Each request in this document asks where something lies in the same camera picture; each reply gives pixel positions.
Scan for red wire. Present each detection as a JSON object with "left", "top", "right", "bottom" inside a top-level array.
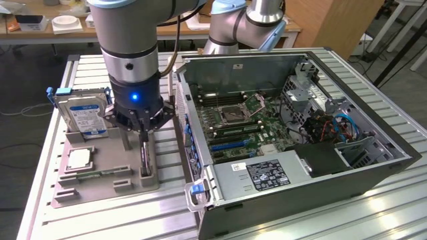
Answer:
[{"left": 319, "top": 119, "right": 338, "bottom": 144}]

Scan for graphics card with metal bracket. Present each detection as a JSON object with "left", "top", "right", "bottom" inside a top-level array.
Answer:
[{"left": 137, "top": 139, "right": 153, "bottom": 177}]

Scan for white papers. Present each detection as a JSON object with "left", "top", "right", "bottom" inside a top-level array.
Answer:
[{"left": 184, "top": 12, "right": 212, "bottom": 31}]

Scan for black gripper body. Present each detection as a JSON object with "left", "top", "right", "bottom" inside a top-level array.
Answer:
[{"left": 108, "top": 74, "right": 165, "bottom": 132}]

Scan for white table frame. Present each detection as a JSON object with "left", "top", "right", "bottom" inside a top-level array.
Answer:
[{"left": 366, "top": 0, "right": 427, "bottom": 71}]

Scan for white box with black top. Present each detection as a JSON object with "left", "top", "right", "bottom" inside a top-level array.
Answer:
[{"left": 13, "top": 14, "right": 49, "bottom": 32}]

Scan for white box with round dish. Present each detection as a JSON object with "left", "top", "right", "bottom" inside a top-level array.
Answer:
[{"left": 51, "top": 15, "right": 85, "bottom": 36}]

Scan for metal socket cover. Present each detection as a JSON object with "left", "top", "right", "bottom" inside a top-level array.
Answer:
[{"left": 244, "top": 91, "right": 268, "bottom": 111}]

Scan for wooden desk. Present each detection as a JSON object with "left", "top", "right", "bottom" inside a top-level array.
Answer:
[{"left": 0, "top": 0, "right": 303, "bottom": 55}]

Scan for white floor box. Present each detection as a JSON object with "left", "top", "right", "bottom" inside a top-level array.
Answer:
[{"left": 348, "top": 33, "right": 374, "bottom": 57}]

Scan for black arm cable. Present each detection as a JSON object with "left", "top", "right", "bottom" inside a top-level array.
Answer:
[{"left": 157, "top": 11, "right": 184, "bottom": 77}]

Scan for wooden cabinet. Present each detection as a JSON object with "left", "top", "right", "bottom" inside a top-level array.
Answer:
[{"left": 286, "top": 0, "right": 386, "bottom": 61}]

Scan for metal disk bay cage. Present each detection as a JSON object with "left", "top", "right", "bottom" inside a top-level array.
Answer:
[{"left": 279, "top": 74, "right": 335, "bottom": 131}]

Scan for grey power supply unit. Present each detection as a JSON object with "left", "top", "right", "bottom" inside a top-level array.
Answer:
[{"left": 212, "top": 151, "right": 314, "bottom": 201}]

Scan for open black PC case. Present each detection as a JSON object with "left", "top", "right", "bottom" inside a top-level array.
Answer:
[{"left": 165, "top": 51, "right": 423, "bottom": 240}]

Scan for green RAM stick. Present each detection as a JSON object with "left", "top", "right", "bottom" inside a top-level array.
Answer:
[{"left": 76, "top": 167, "right": 116, "bottom": 180}]

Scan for white floor cable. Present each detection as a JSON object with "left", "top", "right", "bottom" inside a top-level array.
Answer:
[{"left": 0, "top": 103, "right": 55, "bottom": 117}]

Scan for grey parts rack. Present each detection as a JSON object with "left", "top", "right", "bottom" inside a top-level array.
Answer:
[{"left": 49, "top": 119, "right": 161, "bottom": 209}]

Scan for green motherboard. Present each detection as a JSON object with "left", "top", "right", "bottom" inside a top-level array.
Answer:
[{"left": 195, "top": 90, "right": 298, "bottom": 163}]

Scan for CPU socket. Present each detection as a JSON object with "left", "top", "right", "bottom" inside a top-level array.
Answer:
[{"left": 216, "top": 104, "right": 251, "bottom": 125}]

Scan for hard disk in blue caddy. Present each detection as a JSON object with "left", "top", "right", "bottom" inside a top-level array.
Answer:
[{"left": 45, "top": 86, "right": 116, "bottom": 140}]

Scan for small white box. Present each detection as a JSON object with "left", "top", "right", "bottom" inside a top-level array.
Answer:
[{"left": 84, "top": 13, "right": 97, "bottom": 29}]

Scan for blue wire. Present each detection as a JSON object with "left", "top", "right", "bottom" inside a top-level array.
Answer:
[{"left": 334, "top": 113, "right": 360, "bottom": 144}]

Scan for silver CPU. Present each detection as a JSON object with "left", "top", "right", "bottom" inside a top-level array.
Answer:
[{"left": 65, "top": 149, "right": 93, "bottom": 171}]

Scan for orange packet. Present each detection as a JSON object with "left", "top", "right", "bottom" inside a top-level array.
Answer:
[{"left": 5, "top": 19, "right": 21, "bottom": 33}]

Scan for black plastic shroud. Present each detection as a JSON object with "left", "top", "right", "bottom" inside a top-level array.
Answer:
[{"left": 284, "top": 143, "right": 355, "bottom": 179}]

